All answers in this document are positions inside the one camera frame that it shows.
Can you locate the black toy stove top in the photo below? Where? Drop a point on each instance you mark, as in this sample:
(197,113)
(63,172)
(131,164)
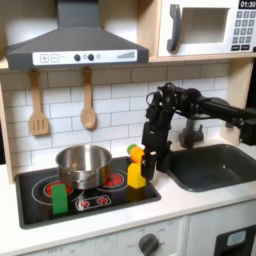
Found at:
(100,213)

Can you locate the wooden slotted spatula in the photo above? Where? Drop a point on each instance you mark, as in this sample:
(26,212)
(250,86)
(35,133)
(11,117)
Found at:
(39,125)

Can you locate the steel pot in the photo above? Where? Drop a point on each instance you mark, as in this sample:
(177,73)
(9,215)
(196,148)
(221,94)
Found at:
(83,173)

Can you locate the orange toy carrot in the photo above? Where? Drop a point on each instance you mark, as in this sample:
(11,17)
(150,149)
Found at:
(135,154)

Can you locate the black cabinet door panel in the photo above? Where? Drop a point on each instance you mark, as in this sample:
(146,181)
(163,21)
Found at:
(221,248)

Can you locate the white oven control panel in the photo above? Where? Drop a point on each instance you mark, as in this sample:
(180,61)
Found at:
(110,243)

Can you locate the green block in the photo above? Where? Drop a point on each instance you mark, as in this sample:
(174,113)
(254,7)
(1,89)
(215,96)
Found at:
(60,200)

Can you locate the dark grey oven knob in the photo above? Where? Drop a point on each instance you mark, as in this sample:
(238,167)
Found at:
(148,245)

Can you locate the light wooden shelf board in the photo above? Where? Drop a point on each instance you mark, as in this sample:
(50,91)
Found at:
(200,59)

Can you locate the dark grey sink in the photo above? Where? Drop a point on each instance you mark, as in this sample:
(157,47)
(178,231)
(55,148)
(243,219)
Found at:
(213,170)

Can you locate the yellow block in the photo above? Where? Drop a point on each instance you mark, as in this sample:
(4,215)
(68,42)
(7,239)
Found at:
(135,176)

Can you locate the light wooden side panel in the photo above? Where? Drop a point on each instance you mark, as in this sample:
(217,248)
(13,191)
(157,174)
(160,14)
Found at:
(238,80)
(6,150)

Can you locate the white toy microwave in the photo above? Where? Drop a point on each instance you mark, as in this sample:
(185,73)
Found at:
(206,46)

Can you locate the wooden spoon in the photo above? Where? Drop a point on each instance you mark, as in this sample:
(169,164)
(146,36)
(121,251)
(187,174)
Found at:
(88,118)

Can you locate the grey extractor hood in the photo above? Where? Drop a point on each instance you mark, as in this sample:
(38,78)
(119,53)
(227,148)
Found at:
(76,40)

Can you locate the dark grey tap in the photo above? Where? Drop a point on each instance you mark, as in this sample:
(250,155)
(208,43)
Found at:
(190,136)

